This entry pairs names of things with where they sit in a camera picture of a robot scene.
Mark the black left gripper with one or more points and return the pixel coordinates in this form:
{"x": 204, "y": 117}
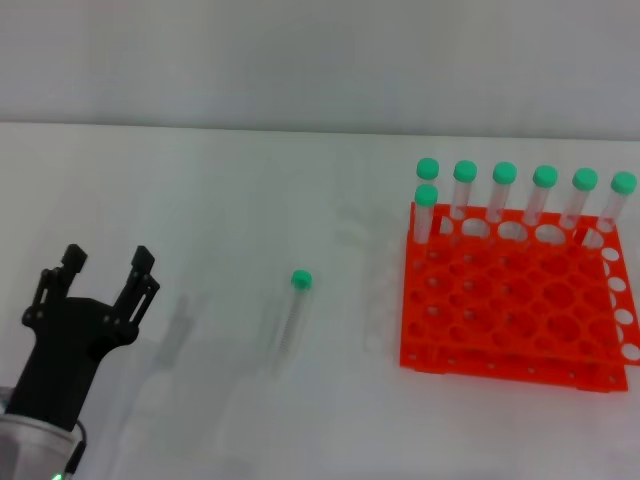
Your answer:
{"x": 65, "y": 340}

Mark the clear test tube green cap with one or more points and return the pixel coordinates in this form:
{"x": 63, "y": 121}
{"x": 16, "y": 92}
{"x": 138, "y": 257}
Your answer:
{"x": 545, "y": 175}
{"x": 428, "y": 168}
{"x": 301, "y": 280}
{"x": 585, "y": 179}
{"x": 465, "y": 171}
{"x": 624, "y": 183}
{"x": 426, "y": 195}
{"x": 504, "y": 173}

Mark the orange test tube rack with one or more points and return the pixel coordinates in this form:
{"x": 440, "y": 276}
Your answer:
{"x": 510, "y": 305}

